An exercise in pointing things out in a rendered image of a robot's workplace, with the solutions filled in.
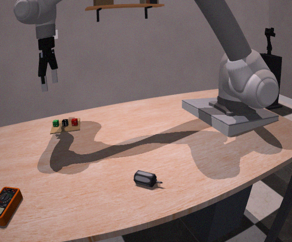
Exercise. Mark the green die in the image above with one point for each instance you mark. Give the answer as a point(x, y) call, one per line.
point(55, 123)

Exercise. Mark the orange digital multimeter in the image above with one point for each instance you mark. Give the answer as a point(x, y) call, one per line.
point(9, 200)

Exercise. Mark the tan mat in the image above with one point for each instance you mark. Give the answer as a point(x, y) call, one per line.
point(69, 128)

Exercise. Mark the red die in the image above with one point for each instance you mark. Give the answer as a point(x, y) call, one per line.
point(74, 121)

